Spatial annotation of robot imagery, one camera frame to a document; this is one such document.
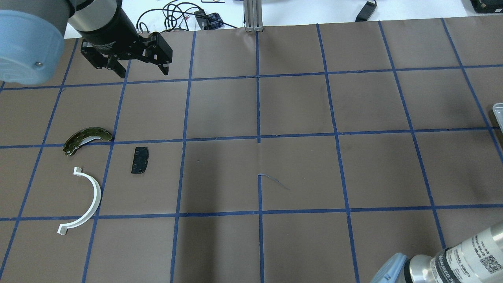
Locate white curved plastic bracket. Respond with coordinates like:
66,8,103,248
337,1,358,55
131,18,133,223
57,167,102,236

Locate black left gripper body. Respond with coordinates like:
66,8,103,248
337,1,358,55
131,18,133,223
81,32,174,69

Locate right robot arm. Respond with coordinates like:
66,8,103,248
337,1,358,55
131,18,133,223
371,222,503,283

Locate black tangled cables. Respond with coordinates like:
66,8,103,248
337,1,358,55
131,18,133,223
136,1,238,33

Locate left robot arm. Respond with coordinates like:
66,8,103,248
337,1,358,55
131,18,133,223
0,0,173,85

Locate black power adapter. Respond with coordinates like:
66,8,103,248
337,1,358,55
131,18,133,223
354,0,377,22

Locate black brake pad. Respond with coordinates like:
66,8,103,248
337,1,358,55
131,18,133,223
131,147,149,174

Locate aluminium frame post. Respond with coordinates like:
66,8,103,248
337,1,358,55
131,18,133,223
243,0,264,32

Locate olive brake shoe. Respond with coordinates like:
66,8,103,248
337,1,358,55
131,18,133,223
62,127,113,156

